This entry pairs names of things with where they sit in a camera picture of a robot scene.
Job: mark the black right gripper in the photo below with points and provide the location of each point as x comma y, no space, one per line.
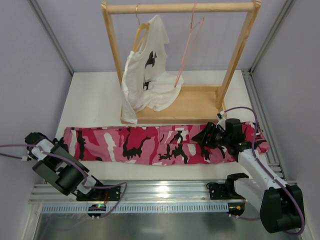
210,135

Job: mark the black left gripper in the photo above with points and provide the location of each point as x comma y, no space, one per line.
33,138

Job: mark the pink camouflage trousers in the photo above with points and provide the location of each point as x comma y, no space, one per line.
152,145

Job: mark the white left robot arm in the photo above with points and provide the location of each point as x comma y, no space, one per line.
60,169

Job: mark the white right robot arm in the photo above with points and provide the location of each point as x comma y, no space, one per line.
280,205

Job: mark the yellow clothes hanger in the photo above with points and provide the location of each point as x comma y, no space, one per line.
141,33

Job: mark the wooden clothes rack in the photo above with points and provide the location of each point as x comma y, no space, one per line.
195,104

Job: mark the white printed t-shirt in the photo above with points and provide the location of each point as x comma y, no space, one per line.
145,82

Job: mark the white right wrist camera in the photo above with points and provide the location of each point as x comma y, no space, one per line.
221,117

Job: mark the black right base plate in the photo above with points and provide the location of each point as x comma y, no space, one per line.
217,191

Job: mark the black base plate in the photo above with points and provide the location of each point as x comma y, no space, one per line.
110,192
217,191

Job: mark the slotted cable duct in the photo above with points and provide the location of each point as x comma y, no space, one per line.
136,208

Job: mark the aluminium frame rail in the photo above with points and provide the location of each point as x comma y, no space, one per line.
144,190

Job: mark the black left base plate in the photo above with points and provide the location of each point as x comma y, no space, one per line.
110,192

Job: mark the pink wire clothes hanger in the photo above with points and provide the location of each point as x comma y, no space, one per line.
189,43

